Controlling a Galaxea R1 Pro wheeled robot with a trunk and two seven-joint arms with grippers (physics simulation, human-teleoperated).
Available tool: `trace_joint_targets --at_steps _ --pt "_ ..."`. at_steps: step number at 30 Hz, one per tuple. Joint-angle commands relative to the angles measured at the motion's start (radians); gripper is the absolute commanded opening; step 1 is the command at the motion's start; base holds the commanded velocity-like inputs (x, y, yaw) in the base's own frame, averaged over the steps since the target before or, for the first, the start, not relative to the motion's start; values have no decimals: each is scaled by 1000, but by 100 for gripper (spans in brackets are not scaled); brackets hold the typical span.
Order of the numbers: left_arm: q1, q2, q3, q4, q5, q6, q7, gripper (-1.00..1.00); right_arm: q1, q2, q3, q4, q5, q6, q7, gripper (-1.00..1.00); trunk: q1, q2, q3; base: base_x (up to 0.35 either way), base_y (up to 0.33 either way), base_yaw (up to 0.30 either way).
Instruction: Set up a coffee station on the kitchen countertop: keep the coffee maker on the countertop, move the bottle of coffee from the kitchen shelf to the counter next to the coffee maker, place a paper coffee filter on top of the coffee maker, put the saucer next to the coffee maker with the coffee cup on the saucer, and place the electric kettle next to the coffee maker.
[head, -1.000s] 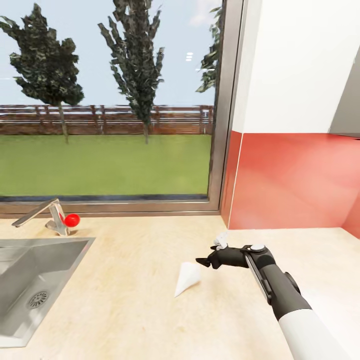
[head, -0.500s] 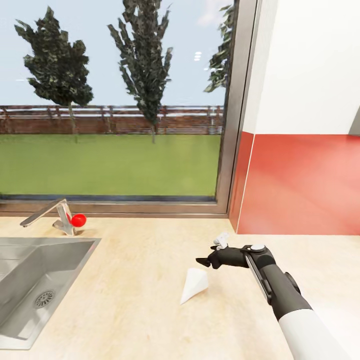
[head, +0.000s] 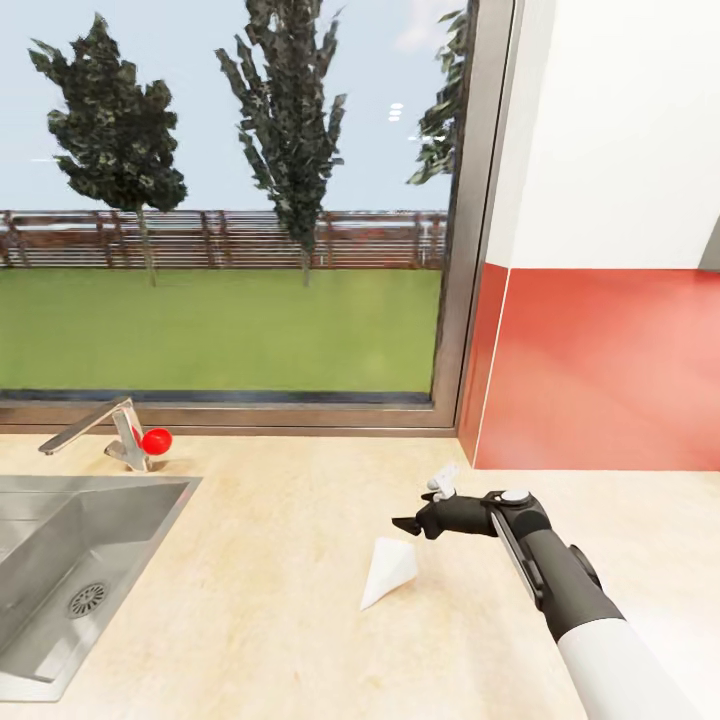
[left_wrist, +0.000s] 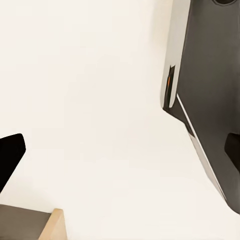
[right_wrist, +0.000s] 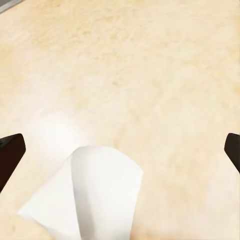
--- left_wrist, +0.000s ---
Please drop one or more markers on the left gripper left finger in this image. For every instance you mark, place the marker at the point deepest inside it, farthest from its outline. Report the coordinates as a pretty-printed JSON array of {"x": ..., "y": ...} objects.
[{"x": 12, "y": 149}]

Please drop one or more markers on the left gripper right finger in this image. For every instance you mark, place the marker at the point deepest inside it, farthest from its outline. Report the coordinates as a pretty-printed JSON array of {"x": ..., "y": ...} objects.
[{"x": 232, "y": 149}]

